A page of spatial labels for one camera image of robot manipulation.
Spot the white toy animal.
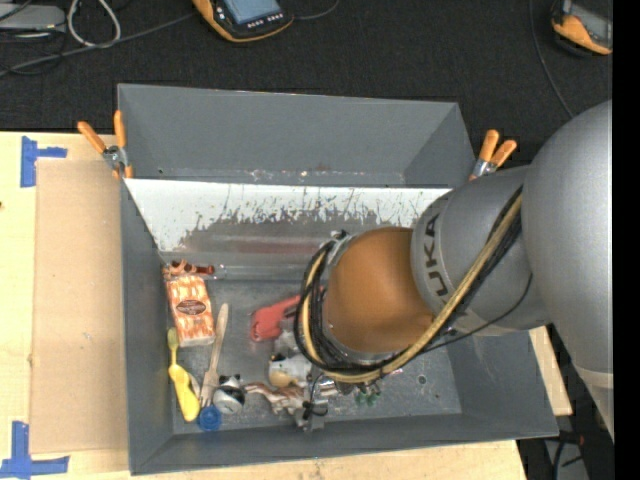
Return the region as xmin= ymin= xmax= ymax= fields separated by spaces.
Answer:
xmin=266 ymin=351 xmax=314 ymax=389

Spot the brown and white toy horse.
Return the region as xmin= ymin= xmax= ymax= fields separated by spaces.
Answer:
xmin=243 ymin=381 xmax=307 ymax=418

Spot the red toy wrench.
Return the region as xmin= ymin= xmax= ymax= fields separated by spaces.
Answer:
xmin=249 ymin=294 xmax=304 ymax=344

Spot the black and white round toy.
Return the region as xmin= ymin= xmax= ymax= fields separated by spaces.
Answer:
xmin=212 ymin=373 xmax=247 ymax=415

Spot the pale wooden fork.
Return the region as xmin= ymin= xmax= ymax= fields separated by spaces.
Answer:
xmin=199 ymin=302 xmax=231 ymax=409

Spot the blue bottle cap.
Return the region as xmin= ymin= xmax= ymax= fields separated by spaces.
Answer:
xmin=196 ymin=405 xmax=223 ymax=432

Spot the yellow plastic brush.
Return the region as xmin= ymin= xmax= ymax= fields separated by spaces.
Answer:
xmin=166 ymin=326 xmax=202 ymax=423

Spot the orange patterned box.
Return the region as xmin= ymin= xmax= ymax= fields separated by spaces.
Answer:
xmin=164 ymin=273 xmax=218 ymax=348

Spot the orange-brown toy animal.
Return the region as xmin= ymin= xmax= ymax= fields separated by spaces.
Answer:
xmin=161 ymin=259 xmax=216 ymax=278

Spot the grey metal bin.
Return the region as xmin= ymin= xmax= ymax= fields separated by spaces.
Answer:
xmin=116 ymin=82 xmax=560 ymax=476

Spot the brown cardboard board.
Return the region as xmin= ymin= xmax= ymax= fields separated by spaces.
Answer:
xmin=28 ymin=159 xmax=132 ymax=455

